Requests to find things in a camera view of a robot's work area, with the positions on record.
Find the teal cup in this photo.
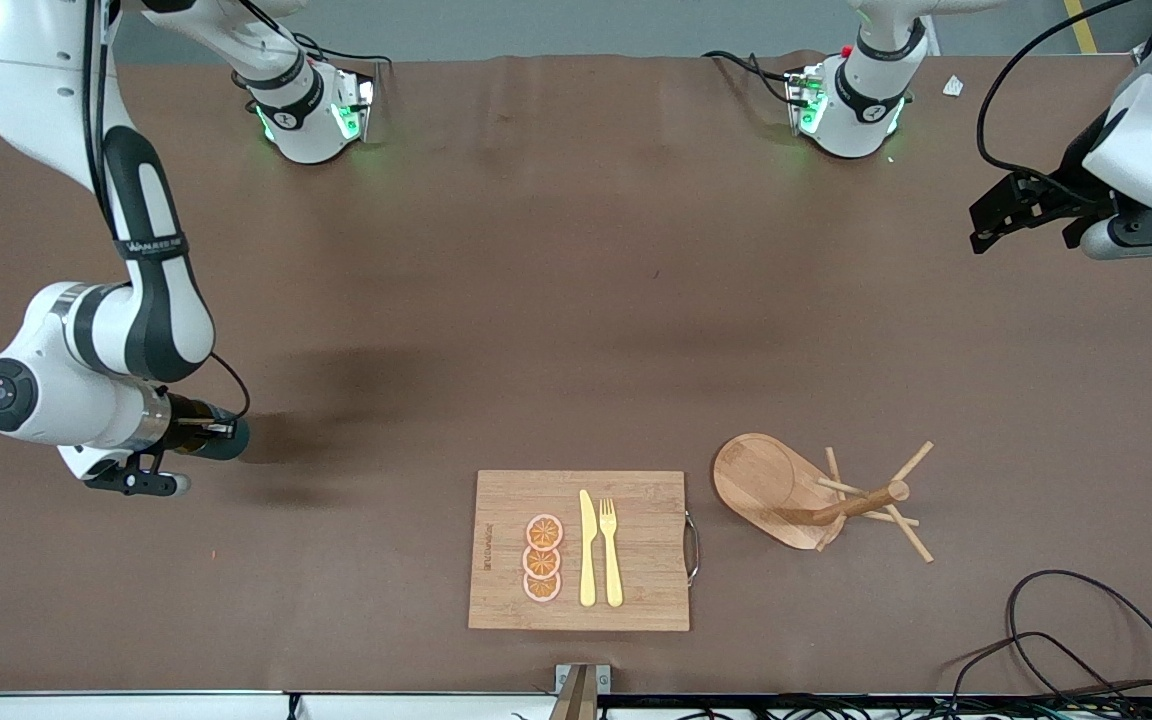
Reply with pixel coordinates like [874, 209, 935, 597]
[204, 417, 252, 463]

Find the wooden mug tree stand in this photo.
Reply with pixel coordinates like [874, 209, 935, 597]
[712, 431, 937, 565]

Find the yellow plastic knife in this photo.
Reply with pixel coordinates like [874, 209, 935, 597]
[578, 488, 600, 609]

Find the yellow plastic fork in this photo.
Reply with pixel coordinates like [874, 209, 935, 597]
[598, 497, 626, 610]

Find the bamboo cutting board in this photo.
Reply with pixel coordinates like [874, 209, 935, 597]
[467, 469, 693, 633]

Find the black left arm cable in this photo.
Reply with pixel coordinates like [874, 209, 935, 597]
[975, 0, 1152, 187]

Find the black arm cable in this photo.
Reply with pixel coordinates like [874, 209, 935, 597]
[79, 0, 253, 423]
[975, 0, 1152, 187]

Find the black base cable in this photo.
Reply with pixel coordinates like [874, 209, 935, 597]
[701, 49, 799, 107]
[236, 0, 395, 69]

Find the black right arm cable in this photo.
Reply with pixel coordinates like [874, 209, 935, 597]
[79, 0, 253, 423]

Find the black looped table cable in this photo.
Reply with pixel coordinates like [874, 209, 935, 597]
[949, 569, 1152, 716]

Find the grey metal camera mount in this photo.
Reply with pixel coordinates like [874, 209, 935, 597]
[553, 662, 614, 720]

